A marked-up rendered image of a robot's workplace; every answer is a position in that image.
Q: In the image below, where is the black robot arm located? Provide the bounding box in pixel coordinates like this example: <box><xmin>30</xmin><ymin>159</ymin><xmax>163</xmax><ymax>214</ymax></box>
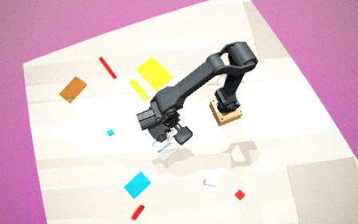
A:
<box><xmin>136</xmin><ymin>42</ymin><xmax>258</xmax><ymax>142</ymax></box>

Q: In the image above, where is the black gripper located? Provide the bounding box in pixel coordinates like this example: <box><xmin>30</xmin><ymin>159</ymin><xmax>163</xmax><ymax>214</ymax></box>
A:
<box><xmin>163</xmin><ymin>112</ymin><xmax>193</xmax><ymax>146</ymax></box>

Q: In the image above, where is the red thin bar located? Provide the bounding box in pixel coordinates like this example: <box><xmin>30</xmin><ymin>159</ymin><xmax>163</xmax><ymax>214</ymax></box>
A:
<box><xmin>99</xmin><ymin>57</ymin><xmax>117</xmax><ymax>79</ymax></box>

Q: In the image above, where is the red flat bar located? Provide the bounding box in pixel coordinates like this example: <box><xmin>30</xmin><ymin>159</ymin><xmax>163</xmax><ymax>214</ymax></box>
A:
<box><xmin>132</xmin><ymin>205</ymin><xmax>145</xmax><ymax>220</ymax></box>

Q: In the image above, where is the cyan rectangular plate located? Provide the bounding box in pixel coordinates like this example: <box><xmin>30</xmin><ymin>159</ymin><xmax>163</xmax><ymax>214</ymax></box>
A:
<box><xmin>124</xmin><ymin>172</ymin><xmax>151</xmax><ymax>200</ymax></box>

